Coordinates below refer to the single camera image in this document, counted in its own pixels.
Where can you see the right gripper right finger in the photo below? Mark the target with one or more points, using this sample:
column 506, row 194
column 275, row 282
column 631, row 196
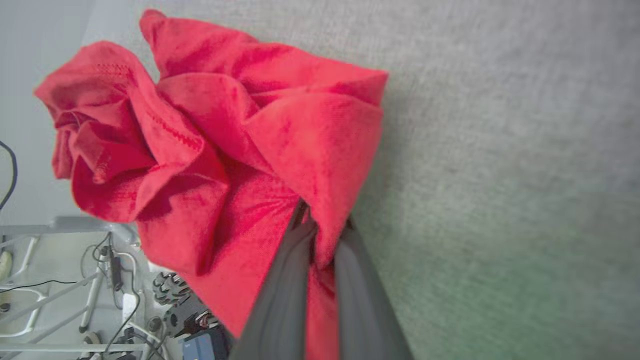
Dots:
column 365, row 320

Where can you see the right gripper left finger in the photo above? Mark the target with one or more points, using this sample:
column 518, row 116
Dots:
column 282, row 310

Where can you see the white metal frame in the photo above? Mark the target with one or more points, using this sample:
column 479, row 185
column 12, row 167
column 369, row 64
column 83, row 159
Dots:
column 75, row 223

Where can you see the grey fabric sofa cushion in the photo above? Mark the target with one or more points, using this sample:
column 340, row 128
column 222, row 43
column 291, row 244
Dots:
column 500, row 150

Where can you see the black power adapter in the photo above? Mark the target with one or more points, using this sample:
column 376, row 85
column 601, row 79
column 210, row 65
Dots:
column 116, row 272

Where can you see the red basketball jersey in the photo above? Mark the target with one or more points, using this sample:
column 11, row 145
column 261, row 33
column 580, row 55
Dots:
column 225, row 125

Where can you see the blue box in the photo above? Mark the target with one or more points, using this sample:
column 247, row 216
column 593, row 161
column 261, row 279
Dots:
column 202, row 347

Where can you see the dark mechanical robot part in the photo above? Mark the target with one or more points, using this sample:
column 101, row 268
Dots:
column 180, row 305

